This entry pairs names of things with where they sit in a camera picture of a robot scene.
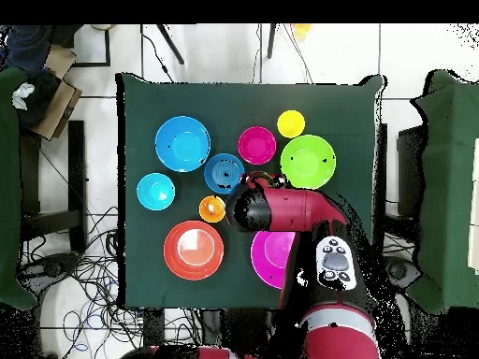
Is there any black power brick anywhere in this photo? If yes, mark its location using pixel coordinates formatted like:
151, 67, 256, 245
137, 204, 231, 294
142, 308, 166, 347

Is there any person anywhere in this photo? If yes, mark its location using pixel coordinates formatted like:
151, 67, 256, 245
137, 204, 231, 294
0, 23, 85, 74

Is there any black floor cable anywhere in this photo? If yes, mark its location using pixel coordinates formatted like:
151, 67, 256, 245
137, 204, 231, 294
139, 23, 175, 83

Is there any black tripod leg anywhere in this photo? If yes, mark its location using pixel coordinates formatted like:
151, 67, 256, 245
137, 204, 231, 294
266, 23, 278, 60
156, 23, 185, 65

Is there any small turquoise bowl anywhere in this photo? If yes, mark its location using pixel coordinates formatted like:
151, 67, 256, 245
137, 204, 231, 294
136, 172, 177, 211

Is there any cardboard box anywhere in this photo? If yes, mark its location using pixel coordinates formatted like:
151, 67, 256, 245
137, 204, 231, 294
31, 43, 83, 142

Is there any orange cup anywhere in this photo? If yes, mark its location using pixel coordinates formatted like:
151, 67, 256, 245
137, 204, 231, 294
198, 194, 227, 224

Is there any large pink bowl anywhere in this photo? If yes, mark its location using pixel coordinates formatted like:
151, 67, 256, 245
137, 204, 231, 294
250, 230, 300, 291

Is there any dark green table cloth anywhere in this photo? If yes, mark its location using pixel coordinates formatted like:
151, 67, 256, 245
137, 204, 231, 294
115, 71, 389, 312

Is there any green bowl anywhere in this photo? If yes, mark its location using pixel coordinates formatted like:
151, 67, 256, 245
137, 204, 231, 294
279, 134, 337, 190

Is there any black pedestal foot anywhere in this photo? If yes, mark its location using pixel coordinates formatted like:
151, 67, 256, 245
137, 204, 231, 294
385, 255, 424, 294
22, 251, 81, 280

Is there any orange-red bowl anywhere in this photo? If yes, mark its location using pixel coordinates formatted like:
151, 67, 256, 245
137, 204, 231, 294
163, 219, 225, 281

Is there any large blue bowl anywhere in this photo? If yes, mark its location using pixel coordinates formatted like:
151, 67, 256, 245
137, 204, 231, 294
154, 115, 211, 174

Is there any small red bowl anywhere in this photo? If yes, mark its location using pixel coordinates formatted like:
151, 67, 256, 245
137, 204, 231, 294
237, 125, 277, 166

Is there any black stool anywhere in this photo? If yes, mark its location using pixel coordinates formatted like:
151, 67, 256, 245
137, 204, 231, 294
20, 119, 89, 251

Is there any yellow object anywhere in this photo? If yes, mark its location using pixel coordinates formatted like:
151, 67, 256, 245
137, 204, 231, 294
291, 23, 313, 40

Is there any yellow cup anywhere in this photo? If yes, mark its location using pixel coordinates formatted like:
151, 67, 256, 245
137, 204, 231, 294
276, 108, 306, 139

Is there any ribbed blue bowl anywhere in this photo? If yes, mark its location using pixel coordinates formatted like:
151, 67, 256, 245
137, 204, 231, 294
203, 152, 247, 195

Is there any green cloth side table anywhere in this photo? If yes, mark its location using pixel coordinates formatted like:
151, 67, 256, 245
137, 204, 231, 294
0, 66, 38, 311
407, 68, 479, 315

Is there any black square frame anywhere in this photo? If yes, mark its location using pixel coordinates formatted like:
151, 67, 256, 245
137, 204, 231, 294
72, 29, 111, 68

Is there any bundle of clothes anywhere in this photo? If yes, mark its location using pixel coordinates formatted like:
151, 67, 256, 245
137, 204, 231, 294
10, 68, 63, 128

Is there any tangle of black cables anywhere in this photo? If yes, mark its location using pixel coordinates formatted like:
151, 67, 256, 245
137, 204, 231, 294
18, 205, 203, 359

